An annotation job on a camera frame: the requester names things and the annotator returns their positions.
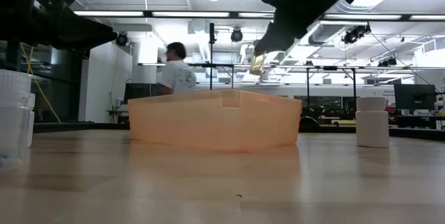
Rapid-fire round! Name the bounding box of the yellow extension cable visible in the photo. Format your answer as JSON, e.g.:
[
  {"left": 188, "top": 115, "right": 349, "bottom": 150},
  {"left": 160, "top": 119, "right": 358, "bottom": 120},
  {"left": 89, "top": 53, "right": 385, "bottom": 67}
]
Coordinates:
[{"left": 19, "top": 42, "right": 63, "bottom": 124}]

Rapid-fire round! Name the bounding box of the black background desk frame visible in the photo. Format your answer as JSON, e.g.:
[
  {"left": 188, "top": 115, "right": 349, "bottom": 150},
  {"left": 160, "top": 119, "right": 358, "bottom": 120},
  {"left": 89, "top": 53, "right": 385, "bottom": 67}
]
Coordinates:
[{"left": 302, "top": 64, "right": 359, "bottom": 113}]

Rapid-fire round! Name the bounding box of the clear plastic pill bottle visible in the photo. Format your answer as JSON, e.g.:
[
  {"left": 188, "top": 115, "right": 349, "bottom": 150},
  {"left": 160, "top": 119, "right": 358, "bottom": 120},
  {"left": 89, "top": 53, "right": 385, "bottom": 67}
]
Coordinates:
[{"left": 0, "top": 69, "right": 33, "bottom": 171}]

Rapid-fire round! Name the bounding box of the black computer monitor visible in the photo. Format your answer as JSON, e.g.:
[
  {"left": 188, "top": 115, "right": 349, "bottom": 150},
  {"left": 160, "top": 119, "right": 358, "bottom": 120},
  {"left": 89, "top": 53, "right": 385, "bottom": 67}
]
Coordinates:
[
  {"left": 394, "top": 83, "right": 437, "bottom": 111},
  {"left": 123, "top": 83, "right": 163, "bottom": 105}
]

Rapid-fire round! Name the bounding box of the person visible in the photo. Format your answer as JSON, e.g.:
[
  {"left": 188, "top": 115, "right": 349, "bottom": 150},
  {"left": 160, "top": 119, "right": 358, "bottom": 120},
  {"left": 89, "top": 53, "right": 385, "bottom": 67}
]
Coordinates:
[{"left": 158, "top": 41, "right": 197, "bottom": 96}]

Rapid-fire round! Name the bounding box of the black tripod stand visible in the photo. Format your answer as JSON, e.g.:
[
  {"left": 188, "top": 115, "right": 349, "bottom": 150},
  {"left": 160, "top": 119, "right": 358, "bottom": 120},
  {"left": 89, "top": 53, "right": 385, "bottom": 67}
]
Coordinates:
[{"left": 209, "top": 22, "right": 216, "bottom": 91}]

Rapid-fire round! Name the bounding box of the long ceiling light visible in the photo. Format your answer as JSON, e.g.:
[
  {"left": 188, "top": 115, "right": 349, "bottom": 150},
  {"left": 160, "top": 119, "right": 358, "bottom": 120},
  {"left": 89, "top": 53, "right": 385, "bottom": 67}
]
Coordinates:
[
  {"left": 152, "top": 10, "right": 231, "bottom": 18},
  {"left": 323, "top": 13, "right": 403, "bottom": 21},
  {"left": 73, "top": 10, "right": 145, "bottom": 17}
]

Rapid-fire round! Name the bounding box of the white pill bottle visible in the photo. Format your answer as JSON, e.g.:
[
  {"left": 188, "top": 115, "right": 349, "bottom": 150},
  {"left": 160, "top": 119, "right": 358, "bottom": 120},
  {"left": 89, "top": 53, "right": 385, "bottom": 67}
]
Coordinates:
[{"left": 355, "top": 96, "right": 390, "bottom": 149}]

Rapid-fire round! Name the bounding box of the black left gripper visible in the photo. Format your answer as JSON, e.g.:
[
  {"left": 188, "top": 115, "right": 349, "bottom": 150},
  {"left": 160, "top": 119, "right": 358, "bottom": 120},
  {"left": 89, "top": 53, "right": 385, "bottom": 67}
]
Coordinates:
[{"left": 33, "top": 0, "right": 118, "bottom": 51}]

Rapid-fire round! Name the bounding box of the orange translucent plastic basket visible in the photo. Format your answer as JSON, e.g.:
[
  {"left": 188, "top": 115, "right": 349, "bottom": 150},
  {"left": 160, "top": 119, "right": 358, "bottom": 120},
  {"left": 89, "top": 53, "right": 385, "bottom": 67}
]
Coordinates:
[{"left": 127, "top": 88, "right": 303, "bottom": 152}]

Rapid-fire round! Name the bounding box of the black ceiling-hung camera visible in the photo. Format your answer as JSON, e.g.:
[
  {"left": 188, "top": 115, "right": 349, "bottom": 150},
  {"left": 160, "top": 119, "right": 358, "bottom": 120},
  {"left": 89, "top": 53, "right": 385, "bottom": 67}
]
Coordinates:
[
  {"left": 230, "top": 28, "right": 244, "bottom": 43},
  {"left": 341, "top": 24, "right": 372, "bottom": 45},
  {"left": 115, "top": 31, "right": 129, "bottom": 47}
]

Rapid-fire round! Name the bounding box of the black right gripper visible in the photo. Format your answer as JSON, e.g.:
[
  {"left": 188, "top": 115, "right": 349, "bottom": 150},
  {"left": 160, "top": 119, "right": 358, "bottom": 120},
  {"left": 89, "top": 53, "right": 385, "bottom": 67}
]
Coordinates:
[{"left": 250, "top": 0, "right": 343, "bottom": 76}]

